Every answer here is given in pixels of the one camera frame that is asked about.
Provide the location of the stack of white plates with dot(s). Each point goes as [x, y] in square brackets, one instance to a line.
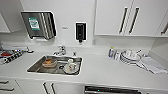
[130, 58]

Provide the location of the white wall outlet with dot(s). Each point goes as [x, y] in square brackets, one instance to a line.
[94, 41]

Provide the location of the stainless steel dishwasher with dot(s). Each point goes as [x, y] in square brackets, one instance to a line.
[108, 90]

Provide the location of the steel kitchen sink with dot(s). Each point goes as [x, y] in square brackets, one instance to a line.
[33, 69]

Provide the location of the dish drying rack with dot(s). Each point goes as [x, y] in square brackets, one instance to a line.
[13, 56]

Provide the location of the chrome sink faucet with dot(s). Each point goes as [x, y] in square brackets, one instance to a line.
[61, 50]

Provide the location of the round wall dispenser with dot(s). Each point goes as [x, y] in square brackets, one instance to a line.
[38, 25]

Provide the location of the black wall soap dispenser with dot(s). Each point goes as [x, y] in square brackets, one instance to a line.
[80, 32]

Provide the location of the orange bowl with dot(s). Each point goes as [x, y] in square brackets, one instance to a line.
[49, 63]

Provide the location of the dish soap bottle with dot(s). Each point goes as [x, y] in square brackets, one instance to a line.
[111, 52]

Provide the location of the white lower kitchen cabinets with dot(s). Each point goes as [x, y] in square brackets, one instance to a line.
[33, 87]

